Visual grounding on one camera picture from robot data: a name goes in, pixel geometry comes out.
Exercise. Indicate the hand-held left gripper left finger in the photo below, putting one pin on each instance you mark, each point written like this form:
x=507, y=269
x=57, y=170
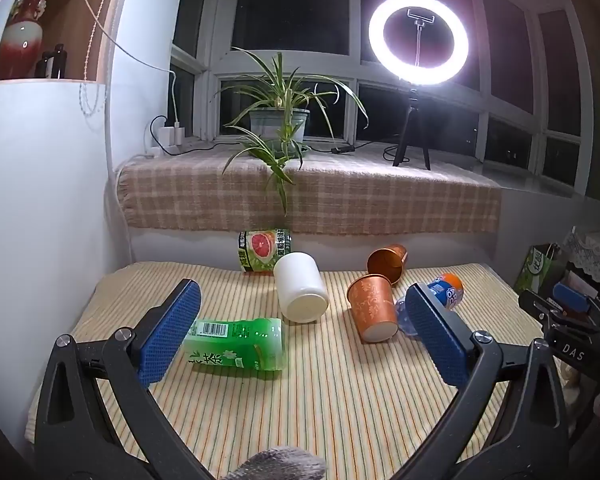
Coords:
x=167, y=332

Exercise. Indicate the black tripod stand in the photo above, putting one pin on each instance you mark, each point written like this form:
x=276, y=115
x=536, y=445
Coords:
x=411, y=120

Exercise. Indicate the dark glass bottle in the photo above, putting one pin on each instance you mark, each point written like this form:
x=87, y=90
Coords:
x=59, y=62

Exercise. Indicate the checked cloth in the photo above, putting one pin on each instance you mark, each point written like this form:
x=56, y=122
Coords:
x=330, y=195

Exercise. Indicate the white charger plug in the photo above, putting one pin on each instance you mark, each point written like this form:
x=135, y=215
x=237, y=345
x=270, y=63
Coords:
x=179, y=133
x=165, y=136

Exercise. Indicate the green paper bag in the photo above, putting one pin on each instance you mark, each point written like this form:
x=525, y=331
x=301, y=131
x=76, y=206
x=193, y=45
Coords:
x=537, y=270

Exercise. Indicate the clear bottle with orange cap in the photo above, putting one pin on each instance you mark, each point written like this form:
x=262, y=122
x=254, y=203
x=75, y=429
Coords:
x=449, y=291

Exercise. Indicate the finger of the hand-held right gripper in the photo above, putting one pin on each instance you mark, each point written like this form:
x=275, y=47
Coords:
x=537, y=307
x=571, y=297

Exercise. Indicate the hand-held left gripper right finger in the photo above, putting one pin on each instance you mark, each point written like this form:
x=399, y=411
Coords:
x=440, y=335

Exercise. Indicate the red and white vase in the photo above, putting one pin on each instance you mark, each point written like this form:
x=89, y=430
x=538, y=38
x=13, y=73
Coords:
x=22, y=42

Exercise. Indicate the white cup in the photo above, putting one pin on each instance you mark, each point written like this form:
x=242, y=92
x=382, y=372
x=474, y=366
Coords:
x=300, y=285

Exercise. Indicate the striped mat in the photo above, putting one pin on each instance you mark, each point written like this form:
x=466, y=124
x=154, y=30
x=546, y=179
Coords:
x=320, y=405

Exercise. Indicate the white power strip with chargers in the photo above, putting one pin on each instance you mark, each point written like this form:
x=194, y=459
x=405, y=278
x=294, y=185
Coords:
x=205, y=149

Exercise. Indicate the grey fuzzy cloth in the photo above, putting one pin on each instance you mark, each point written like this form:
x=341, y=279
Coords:
x=280, y=465

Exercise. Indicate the white window frame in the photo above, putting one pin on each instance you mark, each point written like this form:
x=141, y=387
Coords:
x=210, y=75

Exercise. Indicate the green tea bottle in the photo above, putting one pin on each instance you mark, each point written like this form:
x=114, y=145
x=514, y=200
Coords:
x=240, y=342

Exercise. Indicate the orange patterned paper cup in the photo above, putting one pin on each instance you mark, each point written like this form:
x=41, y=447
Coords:
x=386, y=260
x=372, y=305

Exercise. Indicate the potted spider plant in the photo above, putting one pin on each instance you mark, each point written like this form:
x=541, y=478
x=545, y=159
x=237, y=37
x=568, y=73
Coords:
x=278, y=122

